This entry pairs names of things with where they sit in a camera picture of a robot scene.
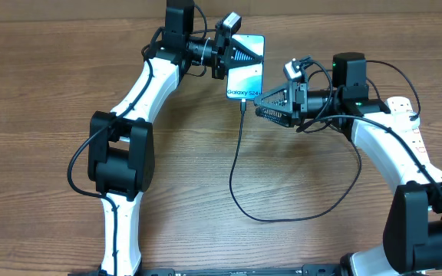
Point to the white charger plug adapter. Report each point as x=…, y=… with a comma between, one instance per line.
x=406, y=120

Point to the white power strip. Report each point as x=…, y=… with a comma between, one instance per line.
x=413, y=137

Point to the blue Galaxy S24 smartphone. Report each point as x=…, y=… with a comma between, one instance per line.
x=246, y=82

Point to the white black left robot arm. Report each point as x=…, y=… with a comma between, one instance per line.
x=121, y=154

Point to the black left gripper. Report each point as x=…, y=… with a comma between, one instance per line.
x=235, y=48

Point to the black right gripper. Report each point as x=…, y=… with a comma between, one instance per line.
x=292, y=96

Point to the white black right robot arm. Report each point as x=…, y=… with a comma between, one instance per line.
x=388, y=132

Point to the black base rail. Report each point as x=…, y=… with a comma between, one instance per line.
x=305, y=270

